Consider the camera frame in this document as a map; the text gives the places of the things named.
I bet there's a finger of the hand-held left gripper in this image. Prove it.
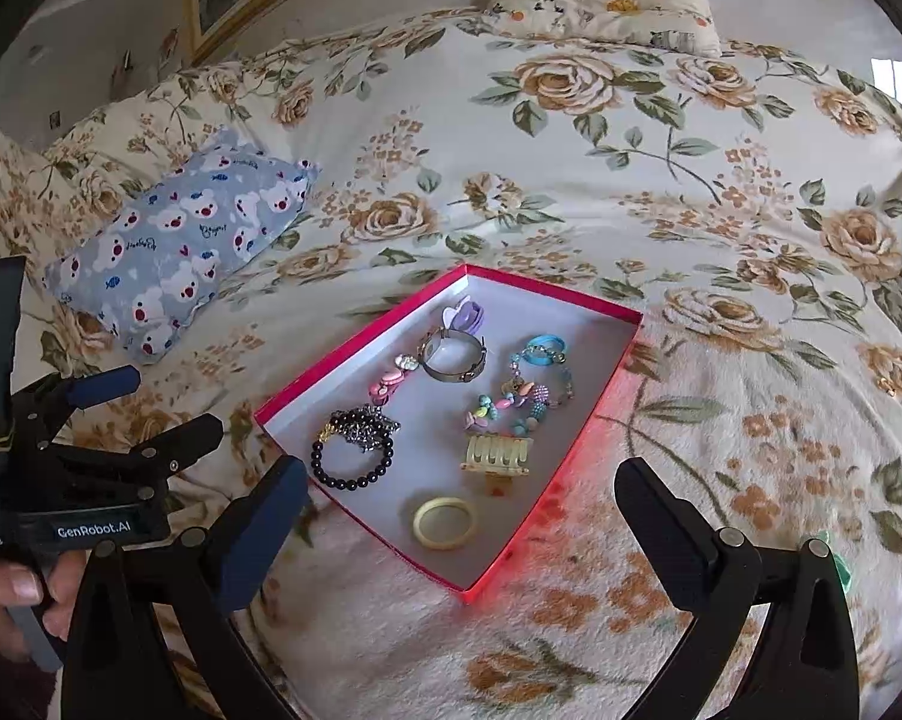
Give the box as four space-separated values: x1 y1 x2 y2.
38 412 226 496
16 365 143 436

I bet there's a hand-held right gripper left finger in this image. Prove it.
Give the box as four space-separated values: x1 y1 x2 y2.
59 456 309 720

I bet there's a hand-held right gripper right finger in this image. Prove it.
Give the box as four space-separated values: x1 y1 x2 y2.
614 456 861 720

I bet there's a black bead bracelet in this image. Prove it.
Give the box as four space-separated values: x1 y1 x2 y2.
311 420 396 494

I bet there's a rhinestone hair clip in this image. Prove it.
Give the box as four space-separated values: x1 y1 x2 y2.
317 405 402 455

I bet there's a yellow ring hair tie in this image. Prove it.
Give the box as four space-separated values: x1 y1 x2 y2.
412 496 476 550

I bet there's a red cardboard box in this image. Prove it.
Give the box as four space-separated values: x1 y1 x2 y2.
252 264 645 605

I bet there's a clear beaded bracelet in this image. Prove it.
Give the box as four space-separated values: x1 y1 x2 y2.
507 343 576 404

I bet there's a colourful bead bracelet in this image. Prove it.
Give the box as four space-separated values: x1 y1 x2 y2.
466 379 553 437

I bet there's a pink hair clip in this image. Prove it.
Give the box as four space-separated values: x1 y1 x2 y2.
368 354 422 406

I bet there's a yellow hair claw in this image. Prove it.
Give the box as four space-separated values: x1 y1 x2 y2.
460 433 533 477

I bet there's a gold wristwatch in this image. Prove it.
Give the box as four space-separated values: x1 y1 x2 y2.
415 328 488 383

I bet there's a person's left hand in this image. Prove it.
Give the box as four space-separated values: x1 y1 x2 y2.
0 559 92 661

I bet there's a blue bear print pillow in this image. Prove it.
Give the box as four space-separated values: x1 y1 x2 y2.
42 127 321 367

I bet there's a floral blanket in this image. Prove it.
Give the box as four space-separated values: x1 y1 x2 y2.
0 0 902 720

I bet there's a bright window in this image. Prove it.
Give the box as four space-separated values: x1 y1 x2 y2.
869 56 902 110

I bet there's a panda print pillow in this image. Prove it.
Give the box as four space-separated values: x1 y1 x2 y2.
475 0 722 57

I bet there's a blue hair tie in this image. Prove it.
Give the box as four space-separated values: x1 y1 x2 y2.
524 334 568 367

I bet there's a purple hair tie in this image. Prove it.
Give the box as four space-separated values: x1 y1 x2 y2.
442 298 489 332

